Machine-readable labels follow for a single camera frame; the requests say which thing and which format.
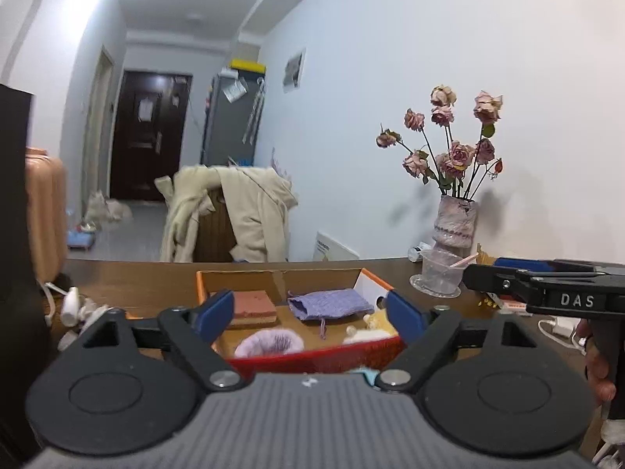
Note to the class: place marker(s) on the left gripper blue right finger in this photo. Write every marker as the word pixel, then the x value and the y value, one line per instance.
pixel 429 338

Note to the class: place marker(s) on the orange cardboard box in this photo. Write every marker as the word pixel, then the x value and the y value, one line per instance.
pixel 324 349

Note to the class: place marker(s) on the white charger with cable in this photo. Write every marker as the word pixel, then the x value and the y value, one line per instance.
pixel 70 307

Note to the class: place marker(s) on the wall electrical panel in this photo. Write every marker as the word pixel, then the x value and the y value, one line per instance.
pixel 293 71

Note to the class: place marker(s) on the grey refrigerator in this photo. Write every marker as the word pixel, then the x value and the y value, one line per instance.
pixel 232 119

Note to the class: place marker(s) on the purple fluffy item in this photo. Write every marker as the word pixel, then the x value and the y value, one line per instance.
pixel 267 342

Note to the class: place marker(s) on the brown wooden chair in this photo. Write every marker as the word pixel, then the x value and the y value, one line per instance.
pixel 215 237

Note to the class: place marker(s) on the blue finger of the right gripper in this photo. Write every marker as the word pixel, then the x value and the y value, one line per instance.
pixel 524 264

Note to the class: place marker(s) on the yellow box on fridge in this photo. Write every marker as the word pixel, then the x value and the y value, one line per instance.
pixel 249 66

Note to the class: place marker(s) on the beige coat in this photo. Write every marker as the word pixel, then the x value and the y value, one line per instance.
pixel 257 199

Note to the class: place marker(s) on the person's right hand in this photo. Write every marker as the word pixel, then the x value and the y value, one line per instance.
pixel 596 363

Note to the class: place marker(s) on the light blue fluffy toy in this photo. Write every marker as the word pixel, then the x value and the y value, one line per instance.
pixel 369 374

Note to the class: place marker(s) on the dried pink roses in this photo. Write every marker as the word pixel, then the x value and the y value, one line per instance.
pixel 457 168

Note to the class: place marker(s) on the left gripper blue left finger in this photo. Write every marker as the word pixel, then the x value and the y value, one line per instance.
pixel 190 334

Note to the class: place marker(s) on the pink glass vase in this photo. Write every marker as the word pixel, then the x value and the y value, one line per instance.
pixel 455 225

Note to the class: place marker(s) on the purple knitted pouch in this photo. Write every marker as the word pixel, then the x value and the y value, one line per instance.
pixel 329 305

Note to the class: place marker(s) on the white dog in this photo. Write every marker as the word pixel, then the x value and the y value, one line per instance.
pixel 102 210

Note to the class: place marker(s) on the dark entrance door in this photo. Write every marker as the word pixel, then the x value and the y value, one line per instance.
pixel 148 132

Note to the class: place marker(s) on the yellow fluffy item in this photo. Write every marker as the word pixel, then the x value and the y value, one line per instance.
pixel 378 320

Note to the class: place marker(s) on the blue pet feeder tray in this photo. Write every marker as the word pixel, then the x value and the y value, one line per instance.
pixel 79 240

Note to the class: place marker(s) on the pink suitcase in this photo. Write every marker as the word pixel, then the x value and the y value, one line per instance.
pixel 46 183

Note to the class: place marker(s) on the red and pink box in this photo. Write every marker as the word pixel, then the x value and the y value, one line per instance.
pixel 506 306

